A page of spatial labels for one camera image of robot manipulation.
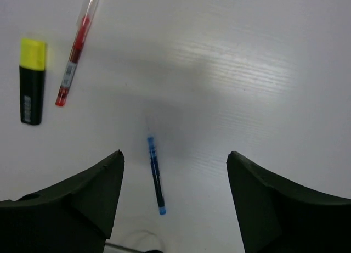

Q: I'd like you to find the blue pen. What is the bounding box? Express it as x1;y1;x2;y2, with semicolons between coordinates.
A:
147;136;166;215

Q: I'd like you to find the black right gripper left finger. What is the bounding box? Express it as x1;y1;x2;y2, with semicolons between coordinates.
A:
1;150;124;252

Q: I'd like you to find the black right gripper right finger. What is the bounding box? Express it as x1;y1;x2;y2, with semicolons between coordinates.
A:
227;151;350;252

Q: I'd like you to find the yellow black highlighter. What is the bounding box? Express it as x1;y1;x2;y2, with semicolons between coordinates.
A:
19;37;47;126

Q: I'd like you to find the red pen refill tube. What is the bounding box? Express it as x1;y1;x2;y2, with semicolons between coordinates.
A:
55;0;99;107

